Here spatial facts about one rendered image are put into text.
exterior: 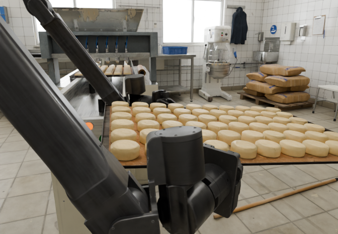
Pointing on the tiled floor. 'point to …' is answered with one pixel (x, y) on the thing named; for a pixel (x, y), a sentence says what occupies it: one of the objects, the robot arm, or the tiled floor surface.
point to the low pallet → (276, 102)
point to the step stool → (328, 98)
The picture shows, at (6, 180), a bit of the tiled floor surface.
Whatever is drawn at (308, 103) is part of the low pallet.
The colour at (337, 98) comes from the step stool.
